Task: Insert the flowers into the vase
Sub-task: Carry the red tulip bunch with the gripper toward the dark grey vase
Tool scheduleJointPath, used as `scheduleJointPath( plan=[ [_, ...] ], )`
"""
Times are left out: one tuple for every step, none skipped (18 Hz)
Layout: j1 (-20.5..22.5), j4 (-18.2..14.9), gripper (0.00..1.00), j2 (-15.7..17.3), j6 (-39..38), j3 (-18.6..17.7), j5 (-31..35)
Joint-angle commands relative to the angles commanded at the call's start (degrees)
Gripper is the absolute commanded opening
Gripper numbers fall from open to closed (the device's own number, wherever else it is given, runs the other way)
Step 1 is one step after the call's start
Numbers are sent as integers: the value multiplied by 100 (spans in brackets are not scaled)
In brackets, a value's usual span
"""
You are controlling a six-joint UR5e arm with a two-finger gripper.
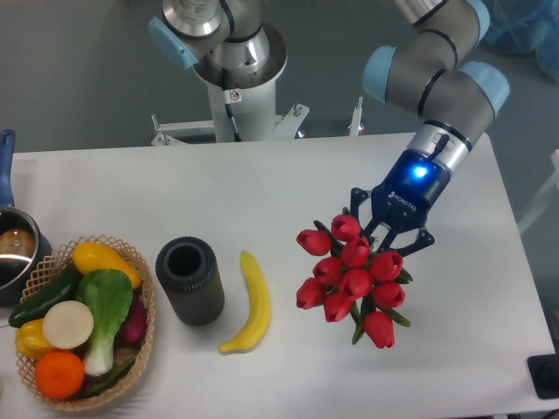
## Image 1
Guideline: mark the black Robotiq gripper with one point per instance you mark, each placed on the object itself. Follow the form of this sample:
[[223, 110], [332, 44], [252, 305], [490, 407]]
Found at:
[[401, 202]]

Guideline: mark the red tulip bouquet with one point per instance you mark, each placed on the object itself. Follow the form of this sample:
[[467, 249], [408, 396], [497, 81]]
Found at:
[[351, 279]]

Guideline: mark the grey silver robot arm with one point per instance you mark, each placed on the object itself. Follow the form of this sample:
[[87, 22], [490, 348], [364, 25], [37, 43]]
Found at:
[[456, 99]]

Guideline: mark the dark grey ribbed vase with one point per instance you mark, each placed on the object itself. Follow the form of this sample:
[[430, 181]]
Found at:
[[187, 270]]

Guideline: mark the yellow banana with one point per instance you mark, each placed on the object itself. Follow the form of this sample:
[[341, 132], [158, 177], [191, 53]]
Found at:
[[260, 309]]

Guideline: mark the black device at table edge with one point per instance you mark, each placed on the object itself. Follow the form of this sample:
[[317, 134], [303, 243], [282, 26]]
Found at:
[[543, 370]]

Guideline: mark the blue plastic bag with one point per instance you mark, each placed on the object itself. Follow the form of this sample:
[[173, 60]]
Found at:
[[520, 28]]

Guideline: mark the purple red onion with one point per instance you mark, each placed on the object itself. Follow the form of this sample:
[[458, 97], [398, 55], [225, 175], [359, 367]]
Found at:
[[134, 328]]

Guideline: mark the green bok choy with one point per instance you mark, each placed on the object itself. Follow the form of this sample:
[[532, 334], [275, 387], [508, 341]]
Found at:
[[108, 294]]

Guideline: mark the yellow squash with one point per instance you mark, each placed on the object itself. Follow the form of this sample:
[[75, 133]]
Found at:
[[90, 256]]

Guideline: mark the green chili pepper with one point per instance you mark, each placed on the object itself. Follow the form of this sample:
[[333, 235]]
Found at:
[[108, 382]]

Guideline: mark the green cucumber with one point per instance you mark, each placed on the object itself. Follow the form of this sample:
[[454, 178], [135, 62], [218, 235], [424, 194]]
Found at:
[[60, 289]]

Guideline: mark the woven wicker basket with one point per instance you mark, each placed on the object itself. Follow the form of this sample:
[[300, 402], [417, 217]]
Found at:
[[47, 270]]

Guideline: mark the white round radish slice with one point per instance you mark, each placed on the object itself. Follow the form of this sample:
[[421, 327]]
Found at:
[[68, 324]]

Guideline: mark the orange fruit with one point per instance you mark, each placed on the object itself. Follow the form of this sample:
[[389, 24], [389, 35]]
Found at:
[[59, 374]]

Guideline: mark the yellow bell pepper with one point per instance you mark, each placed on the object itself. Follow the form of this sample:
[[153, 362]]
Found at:
[[30, 340]]

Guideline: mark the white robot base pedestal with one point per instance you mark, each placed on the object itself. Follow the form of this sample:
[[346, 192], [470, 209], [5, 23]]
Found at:
[[241, 84]]

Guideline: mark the blue handled saucepan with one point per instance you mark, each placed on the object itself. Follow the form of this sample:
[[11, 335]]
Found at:
[[23, 245]]

